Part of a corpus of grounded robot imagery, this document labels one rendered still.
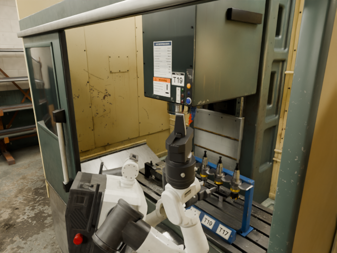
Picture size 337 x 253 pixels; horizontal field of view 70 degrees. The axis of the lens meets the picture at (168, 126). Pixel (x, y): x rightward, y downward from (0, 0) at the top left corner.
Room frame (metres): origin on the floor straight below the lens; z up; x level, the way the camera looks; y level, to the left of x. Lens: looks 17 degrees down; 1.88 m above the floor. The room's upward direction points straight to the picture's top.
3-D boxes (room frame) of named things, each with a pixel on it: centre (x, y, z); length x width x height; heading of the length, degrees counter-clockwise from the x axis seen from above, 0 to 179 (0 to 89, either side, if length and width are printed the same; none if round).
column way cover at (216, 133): (1.93, -0.40, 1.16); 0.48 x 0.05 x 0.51; 41
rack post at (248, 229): (1.16, -0.44, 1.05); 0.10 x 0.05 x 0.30; 131
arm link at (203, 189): (1.11, -0.13, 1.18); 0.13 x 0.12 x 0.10; 41
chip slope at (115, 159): (2.13, 0.37, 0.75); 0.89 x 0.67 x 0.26; 131
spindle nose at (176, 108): (1.64, -0.07, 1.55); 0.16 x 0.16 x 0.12
